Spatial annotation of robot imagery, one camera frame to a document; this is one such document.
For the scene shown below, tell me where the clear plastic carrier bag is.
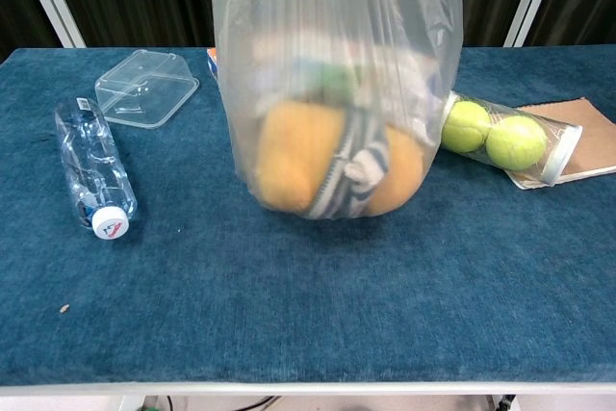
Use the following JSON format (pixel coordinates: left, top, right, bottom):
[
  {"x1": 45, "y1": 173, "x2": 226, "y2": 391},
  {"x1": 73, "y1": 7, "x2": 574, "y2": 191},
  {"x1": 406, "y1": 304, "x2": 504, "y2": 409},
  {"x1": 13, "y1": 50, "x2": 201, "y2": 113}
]
[{"x1": 209, "y1": 0, "x2": 465, "y2": 222}]

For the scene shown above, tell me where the blue table cloth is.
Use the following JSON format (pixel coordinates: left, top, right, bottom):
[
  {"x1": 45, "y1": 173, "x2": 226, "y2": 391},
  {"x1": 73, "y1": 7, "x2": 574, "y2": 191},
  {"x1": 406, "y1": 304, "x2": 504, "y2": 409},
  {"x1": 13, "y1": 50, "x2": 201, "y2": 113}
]
[{"x1": 0, "y1": 47, "x2": 616, "y2": 388}]

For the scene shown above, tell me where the yellow tennis ball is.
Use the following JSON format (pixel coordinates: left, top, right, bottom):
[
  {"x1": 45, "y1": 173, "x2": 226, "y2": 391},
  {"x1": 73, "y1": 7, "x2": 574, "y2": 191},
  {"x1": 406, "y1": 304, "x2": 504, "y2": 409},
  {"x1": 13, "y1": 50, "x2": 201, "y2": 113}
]
[
  {"x1": 485, "y1": 115, "x2": 549, "y2": 171},
  {"x1": 441, "y1": 100, "x2": 492, "y2": 153}
]

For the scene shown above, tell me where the clear plastic food container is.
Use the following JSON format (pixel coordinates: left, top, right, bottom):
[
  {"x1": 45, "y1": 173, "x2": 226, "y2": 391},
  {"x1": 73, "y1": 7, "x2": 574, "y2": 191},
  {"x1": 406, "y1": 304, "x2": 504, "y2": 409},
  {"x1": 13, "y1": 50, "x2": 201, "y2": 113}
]
[{"x1": 93, "y1": 48, "x2": 201, "y2": 130}]

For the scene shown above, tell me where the small orange bread loaf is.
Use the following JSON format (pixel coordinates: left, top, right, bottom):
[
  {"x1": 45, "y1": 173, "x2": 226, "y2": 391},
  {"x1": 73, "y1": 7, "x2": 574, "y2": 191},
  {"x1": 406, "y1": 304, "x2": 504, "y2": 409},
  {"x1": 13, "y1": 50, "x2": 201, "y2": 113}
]
[{"x1": 365, "y1": 125, "x2": 425, "y2": 216}]

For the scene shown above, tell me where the brown spiral notebook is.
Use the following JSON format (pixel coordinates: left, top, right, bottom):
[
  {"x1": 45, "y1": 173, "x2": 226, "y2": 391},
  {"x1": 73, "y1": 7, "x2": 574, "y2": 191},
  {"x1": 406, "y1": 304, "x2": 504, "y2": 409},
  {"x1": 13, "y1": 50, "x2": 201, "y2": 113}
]
[{"x1": 507, "y1": 96, "x2": 616, "y2": 191}]

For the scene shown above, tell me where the clear tennis ball tube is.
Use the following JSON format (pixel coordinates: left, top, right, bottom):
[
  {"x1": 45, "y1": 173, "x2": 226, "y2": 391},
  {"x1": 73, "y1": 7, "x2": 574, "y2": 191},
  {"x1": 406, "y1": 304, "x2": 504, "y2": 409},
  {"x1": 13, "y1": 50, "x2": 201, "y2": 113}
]
[{"x1": 435, "y1": 90, "x2": 583, "y2": 187}]

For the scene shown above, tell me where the striped white blue cloth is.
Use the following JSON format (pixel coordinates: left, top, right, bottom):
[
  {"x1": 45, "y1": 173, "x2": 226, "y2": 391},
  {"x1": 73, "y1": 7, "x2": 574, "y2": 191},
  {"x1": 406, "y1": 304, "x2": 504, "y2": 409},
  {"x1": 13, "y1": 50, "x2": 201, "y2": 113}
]
[{"x1": 305, "y1": 107, "x2": 391, "y2": 219}]

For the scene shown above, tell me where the clear plastic water bottle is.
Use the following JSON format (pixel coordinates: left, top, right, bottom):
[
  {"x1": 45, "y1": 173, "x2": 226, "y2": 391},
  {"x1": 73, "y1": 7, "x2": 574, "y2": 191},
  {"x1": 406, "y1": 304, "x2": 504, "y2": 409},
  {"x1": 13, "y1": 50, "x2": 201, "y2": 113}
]
[{"x1": 53, "y1": 96, "x2": 140, "y2": 242}]

